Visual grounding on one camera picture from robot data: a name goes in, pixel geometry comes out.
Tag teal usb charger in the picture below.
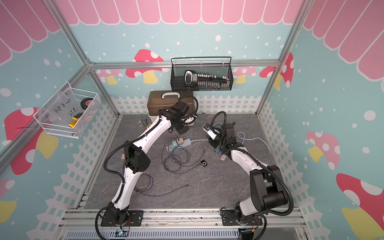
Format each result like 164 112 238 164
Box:
172 140 178 148

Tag grey usb cable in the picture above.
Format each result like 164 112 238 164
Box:
161 143 205 174

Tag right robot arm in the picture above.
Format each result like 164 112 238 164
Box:
203 111 294 225

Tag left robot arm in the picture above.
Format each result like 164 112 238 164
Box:
95 95 199 230

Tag grey power strip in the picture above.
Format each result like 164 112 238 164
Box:
166 139 192 153

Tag white box brown lid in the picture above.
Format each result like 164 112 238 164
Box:
147 91 198 128

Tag socket set in basket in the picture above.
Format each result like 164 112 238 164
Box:
184 71 233 91

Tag black tape roll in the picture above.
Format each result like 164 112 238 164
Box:
81 98 94 110

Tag yellow tool in bin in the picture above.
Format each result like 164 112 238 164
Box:
69 113 83 128

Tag white power strip cord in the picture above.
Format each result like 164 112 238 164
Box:
190 121 272 155

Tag black wire mesh basket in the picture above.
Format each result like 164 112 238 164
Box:
170 57 234 92

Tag grey coiled cable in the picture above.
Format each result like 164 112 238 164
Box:
133 173 192 198

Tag clear wall bin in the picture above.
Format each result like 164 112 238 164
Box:
33 82 102 139

